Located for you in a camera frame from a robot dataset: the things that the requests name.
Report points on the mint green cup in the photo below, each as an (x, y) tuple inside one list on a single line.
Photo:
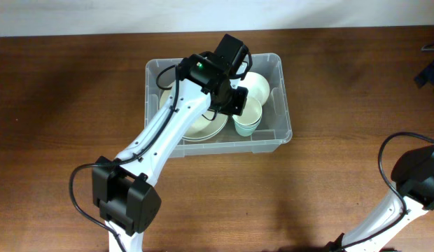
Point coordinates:
[(245, 130)]

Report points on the cream white cup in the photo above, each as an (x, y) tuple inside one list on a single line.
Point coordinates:
[(251, 113)]

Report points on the grey cup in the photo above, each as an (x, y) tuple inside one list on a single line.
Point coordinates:
[(253, 124)]

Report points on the white small bowl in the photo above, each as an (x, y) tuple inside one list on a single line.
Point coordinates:
[(257, 85)]

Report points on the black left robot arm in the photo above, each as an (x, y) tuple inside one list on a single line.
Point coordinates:
[(124, 188)]

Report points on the beige large bowl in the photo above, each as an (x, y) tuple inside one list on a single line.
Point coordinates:
[(201, 121), (208, 132)]

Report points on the clear plastic storage bin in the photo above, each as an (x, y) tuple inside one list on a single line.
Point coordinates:
[(274, 128)]

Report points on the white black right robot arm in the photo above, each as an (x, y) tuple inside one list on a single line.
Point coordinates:
[(410, 196)]

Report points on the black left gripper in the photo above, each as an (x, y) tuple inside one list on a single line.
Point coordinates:
[(238, 107)]

